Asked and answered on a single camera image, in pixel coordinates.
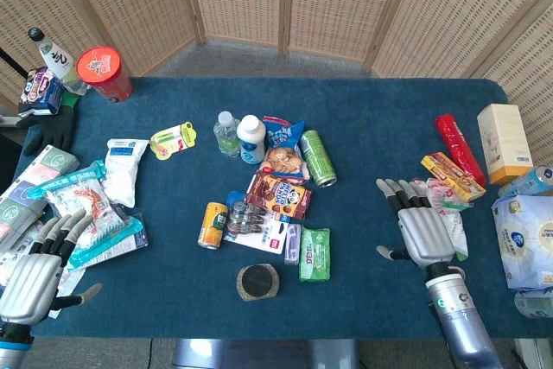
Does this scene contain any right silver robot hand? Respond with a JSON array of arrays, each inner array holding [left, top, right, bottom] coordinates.
[[375, 177, 457, 269]]

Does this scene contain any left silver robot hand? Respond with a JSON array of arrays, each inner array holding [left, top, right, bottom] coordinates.
[[0, 208, 104, 326]]

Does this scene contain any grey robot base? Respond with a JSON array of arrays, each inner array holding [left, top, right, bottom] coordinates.
[[171, 337, 360, 369]]

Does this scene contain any green drink can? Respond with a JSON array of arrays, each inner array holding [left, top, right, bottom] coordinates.
[[298, 129, 338, 188]]

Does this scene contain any yellow orange drink can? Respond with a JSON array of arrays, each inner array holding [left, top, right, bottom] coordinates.
[[197, 201, 229, 251]]

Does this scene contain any white green plastic bag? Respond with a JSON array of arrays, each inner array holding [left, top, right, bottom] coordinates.
[[413, 177, 470, 263]]

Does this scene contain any yellow red flat box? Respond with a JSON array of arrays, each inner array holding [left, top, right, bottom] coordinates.
[[420, 151, 487, 203]]

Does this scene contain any long red snack package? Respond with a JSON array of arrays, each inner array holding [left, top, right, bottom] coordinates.
[[434, 112, 487, 189]]

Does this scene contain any white blue flat pack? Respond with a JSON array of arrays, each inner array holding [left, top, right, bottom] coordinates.
[[67, 213, 150, 271]]

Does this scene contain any teal shrimp snack bag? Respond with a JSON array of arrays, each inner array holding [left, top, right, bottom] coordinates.
[[26, 159, 146, 271]]

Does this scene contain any pastel squares flat pack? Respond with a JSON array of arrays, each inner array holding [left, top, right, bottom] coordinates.
[[0, 143, 81, 241]]

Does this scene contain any white blue tissue pack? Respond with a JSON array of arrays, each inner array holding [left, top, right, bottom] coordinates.
[[491, 194, 553, 293]]

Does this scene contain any green wipes pack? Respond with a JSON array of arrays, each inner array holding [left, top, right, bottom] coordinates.
[[298, 226, 332, 283]]

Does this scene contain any blue tablecloth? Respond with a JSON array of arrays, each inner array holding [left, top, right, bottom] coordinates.
[[11, 76, 553, 340]]

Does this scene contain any blue label water bottle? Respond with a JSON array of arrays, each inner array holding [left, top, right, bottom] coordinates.
[[497, 164, 553, 199]]

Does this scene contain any beige carton box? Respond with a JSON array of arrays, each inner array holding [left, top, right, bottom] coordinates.
[[476, 103, 535, 186]]

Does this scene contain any pale green wrapped pack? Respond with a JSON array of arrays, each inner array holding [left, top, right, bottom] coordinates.
[[513, 288, 553, 321]]

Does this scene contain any small clear plastic case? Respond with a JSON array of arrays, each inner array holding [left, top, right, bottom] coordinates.
[[283, 222, 302, 266]]

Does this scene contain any white pouch blue label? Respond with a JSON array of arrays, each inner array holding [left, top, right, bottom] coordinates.
[[101, 137, 149, 209]]

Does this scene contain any brown panda cookie box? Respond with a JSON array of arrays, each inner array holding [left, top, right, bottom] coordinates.
[[245, 170, 313, 221]]

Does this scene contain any black green work glove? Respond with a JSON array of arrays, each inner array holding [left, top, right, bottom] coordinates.
[[16, 91, 81, 158]]

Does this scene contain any blue biscuit snack bag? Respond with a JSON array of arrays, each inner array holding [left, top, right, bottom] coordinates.
[[257, 115, 312, 185]]

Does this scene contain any binder clips blister pack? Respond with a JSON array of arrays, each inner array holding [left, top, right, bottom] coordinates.
[[221, 190, 290, 256]]

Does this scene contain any black round coaster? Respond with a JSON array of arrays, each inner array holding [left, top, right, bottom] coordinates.
[[235, 262, 282, 302]]

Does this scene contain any purple blue snack pack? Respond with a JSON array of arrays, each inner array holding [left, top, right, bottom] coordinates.
[[18, 67, 66, 117]]

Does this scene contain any white bottle blue label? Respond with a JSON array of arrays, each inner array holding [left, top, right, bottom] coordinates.
[[236, 114, 267, 166]]

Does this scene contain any green yellow lip balm pack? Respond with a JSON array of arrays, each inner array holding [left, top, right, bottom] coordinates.
[[149, 121, 198, 160]]

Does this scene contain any small clear water bottle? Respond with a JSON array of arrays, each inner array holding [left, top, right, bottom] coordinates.
[[213, 111, 241, 159]]

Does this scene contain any clear bottle black cap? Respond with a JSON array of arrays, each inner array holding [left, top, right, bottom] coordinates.
[[26, 27, 90, 98]]

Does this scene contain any red instant noodle cup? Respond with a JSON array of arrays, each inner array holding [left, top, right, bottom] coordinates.
[[75, 45, 134, 104]]

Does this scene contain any woven bamboo folding screen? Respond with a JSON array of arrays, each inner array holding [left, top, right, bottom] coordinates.
[[0, 0, 553, 167]]

